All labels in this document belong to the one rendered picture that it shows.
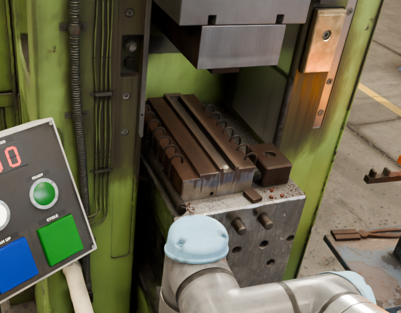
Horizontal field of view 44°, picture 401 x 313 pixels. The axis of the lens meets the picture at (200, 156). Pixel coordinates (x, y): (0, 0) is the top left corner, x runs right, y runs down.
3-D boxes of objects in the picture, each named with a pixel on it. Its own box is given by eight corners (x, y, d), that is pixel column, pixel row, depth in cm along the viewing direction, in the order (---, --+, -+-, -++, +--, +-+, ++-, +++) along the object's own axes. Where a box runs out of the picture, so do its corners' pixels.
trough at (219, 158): (238, 171, 126) (239, 166, 125) (219, 173, 124) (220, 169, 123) (179, 96, 158) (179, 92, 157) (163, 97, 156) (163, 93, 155)
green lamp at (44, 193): (58, 205, 94) (58, 187, 92) (32, 209, 92) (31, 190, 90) (55, 195, 96) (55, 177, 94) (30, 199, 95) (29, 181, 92)
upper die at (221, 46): (277, 65, 113) (286, 24, 108) (196, 69, 105) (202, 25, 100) (204, 7, 144) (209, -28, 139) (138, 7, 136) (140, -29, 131)
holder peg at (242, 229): (247, 235, 126) (248, 226, 124) (237, 236, 125) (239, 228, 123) (239, 224, 129) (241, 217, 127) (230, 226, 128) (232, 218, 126)
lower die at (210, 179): (250, 190, 132) (256, 163, 127) (179, 202, 124) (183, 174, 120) (191, 114, 163) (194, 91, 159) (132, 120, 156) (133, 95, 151)
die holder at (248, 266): (275, 307, 157) (308, 195, 133) (160, 339, 142) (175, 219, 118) (204, 200, 199) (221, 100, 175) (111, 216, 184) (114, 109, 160)
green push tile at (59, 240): (84, 248, 98) (72, 213, 96) (51, 267, 93) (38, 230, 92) (79, 247, 99) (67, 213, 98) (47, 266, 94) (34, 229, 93)
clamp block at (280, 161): (289, 184, 137) (294, 164, 133) (262, 188, 133) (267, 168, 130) (267, 159, 146) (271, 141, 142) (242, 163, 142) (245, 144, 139)
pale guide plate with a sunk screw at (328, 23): (330, 72, 136) (347, 10, 127) (303, 74, 133) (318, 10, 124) (326, 69, 138) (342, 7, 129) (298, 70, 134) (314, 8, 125)
